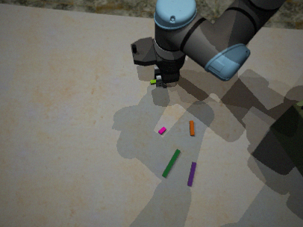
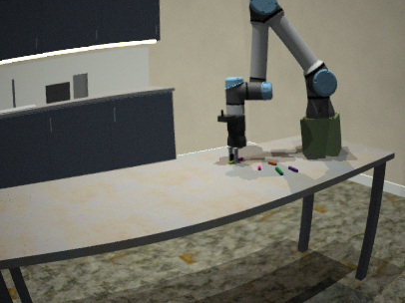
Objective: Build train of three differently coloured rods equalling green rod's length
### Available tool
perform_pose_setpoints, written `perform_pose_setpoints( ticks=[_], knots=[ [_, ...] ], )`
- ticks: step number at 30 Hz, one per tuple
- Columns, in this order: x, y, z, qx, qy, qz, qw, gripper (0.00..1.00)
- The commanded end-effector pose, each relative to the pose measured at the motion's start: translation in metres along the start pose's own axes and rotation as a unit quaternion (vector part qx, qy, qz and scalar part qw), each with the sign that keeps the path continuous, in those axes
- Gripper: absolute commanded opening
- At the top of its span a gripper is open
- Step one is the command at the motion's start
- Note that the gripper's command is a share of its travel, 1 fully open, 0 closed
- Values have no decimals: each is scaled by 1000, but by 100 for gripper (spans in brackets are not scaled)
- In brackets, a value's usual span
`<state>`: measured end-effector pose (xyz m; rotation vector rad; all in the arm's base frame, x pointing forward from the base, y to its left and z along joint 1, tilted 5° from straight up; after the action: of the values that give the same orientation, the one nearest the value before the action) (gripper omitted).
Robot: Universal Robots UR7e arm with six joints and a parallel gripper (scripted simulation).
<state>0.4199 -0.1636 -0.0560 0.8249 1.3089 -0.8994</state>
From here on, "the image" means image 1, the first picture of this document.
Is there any green rod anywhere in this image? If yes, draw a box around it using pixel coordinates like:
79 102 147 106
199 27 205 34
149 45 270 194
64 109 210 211
162 149 180 178

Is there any magenta rectangular block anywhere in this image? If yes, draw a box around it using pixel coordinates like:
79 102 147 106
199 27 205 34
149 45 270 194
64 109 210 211
159 127 166 134

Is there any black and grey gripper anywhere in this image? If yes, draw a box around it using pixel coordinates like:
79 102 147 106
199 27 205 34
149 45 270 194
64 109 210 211
131 37 186 87

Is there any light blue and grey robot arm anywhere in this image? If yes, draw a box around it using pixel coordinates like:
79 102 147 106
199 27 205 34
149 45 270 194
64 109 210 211
154 0 286 81

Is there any purple rod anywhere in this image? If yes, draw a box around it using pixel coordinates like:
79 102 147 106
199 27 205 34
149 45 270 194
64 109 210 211
187 162 196 186

